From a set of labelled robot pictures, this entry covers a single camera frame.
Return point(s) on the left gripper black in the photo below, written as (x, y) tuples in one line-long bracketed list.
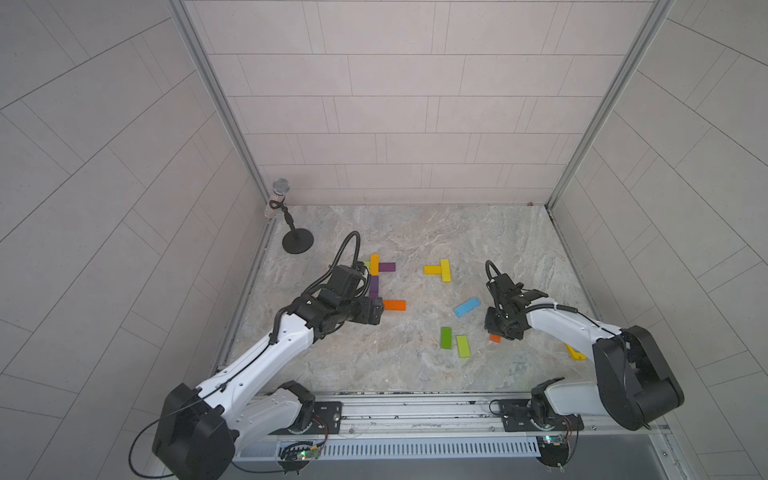
[(364, 314)]

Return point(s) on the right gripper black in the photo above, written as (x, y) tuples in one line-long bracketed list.
[(511, 335)]

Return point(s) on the amber yellow long block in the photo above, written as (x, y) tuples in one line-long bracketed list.
[(374, 266)]

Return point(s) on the yellow block small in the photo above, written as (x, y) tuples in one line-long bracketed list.
[(432, 270)]

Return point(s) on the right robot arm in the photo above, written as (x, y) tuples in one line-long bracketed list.
[(634, 383)]

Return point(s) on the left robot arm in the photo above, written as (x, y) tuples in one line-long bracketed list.
[(202, 428)]

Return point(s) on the light blue block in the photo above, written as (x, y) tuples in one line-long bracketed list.
[(466, 307)]

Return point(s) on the microphone on black stand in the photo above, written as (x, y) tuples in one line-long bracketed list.
[(296, 240)]

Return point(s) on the right circuit board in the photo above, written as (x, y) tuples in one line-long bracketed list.
[(554, 451)]

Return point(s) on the circuit board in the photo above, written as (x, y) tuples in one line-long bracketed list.
[(296, 456), (554, 451)]

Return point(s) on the left circuit board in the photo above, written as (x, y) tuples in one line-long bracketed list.
[(296, 456)]

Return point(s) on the yellow triangle frame piece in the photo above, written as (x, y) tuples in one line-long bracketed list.
[(575, 354)]

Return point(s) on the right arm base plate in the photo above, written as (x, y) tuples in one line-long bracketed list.
[(519, 415)]

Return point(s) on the aluminium rail frame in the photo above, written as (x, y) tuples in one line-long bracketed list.
[(400, 413)]

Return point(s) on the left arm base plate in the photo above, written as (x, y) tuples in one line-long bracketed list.
[(325, 417)]

